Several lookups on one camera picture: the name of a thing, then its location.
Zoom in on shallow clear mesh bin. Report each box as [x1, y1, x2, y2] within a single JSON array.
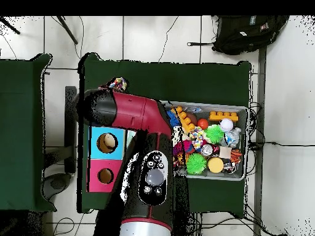
[[161, 100, 249, 181]]

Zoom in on white baseball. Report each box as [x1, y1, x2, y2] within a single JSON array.
[[219, 118, 234, 133]]

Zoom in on dark green tablecloth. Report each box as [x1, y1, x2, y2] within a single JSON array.
[[0, 53, 57, 213], [77, 52, 252, 214]]

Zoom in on wooden box with three holes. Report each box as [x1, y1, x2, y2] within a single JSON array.
[[87, 124, 137, 193]]

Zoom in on long orange toy block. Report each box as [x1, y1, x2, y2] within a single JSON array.
[[172, 106, 197, 133]]

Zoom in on orange ball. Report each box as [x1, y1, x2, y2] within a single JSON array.
[[197, 118, 210, 130]]

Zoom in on polka dot cloth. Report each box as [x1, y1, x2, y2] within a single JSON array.
[[108, 77, 129, 92]]

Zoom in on black tripod leg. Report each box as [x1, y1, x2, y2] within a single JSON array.
[[0, 17, 21, 35], [57, 15, 79, 45]]

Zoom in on grey stand base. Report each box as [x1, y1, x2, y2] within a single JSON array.
[[42, 173, 73, 200]]

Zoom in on cream knitted cloth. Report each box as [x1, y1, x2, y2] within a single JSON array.
[[172, 126, 190, 143]]

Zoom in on black power cable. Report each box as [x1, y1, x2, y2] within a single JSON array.
[[263, 141, 315, 148]]

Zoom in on black backpack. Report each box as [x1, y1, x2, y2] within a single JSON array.
[[186, 15, 290, 56]]

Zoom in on black upright panel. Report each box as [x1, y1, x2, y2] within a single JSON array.
[[64, 85, 78, 174]]

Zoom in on green spiky toy with eyes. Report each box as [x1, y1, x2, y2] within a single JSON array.
[[204, 124, 225, 145]]

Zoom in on green spiky ball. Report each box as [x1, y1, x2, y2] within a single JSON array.
[[186, 152, 208, 175]]

